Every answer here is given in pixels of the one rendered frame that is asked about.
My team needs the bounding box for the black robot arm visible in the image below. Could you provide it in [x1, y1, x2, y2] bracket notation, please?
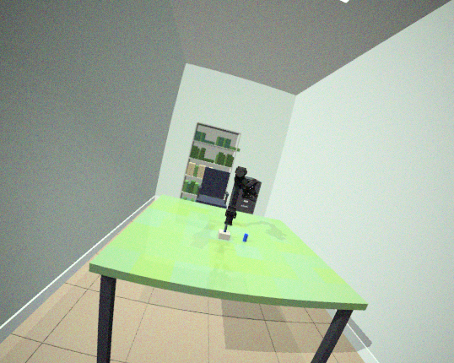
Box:
[224, 166, 257, 225]

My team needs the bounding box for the beige square block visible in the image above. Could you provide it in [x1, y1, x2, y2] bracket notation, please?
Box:
[218, 229, 230, 241]

